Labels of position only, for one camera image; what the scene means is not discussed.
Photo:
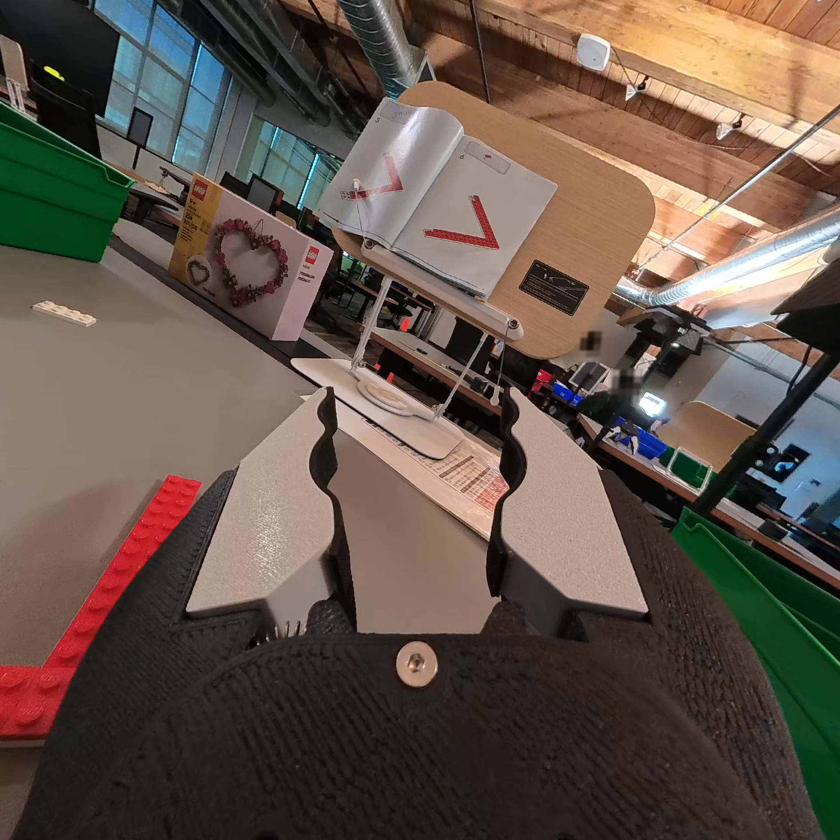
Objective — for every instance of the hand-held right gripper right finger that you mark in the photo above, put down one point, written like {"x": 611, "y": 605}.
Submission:
{"x": 571, "y": 525}

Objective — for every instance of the lego instruction booklet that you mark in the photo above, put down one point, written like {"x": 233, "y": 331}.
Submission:
{"x": 459, "y": 216}

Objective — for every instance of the silver ventilation duct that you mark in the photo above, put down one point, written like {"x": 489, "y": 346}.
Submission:
{"x": 384, "y": 39}
{"x": 741, "y": 262}

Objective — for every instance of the white lego plate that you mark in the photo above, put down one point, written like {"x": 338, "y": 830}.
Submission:
{"x": 64, "y": 313}

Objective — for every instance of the lego set box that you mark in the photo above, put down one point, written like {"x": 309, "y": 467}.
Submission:
{"x": 256, "y": 262}

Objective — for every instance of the black sign stand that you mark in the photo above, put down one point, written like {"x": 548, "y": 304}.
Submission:
{"x": 139, "y": 128}

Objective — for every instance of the printed paper sheet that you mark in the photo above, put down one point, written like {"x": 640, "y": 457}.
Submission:
{"x": 469, "y": 479}

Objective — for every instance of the long background desk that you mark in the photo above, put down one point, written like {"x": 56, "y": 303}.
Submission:
{"x": 754, "y": 518}

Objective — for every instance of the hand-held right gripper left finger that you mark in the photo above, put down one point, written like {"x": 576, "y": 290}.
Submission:
{"x": 262, "y": 525}

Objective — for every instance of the wooden book stand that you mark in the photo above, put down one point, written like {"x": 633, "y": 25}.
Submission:
{"x": 590, "y": 216}

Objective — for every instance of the white ceiling access point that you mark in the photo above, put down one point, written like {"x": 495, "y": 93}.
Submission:
{"x": 593, "y": 51}

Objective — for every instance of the red lego plate frame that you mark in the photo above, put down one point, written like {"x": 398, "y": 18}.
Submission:
{"x": 141, "y": 531}

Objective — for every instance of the blue storage bin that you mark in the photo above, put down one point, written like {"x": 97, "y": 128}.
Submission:
{"x": 646, "y": 443}

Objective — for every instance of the green plastic bin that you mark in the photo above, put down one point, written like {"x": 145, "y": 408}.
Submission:
{"x": 46, "y": 190}
{"x": 774, "y": 623}

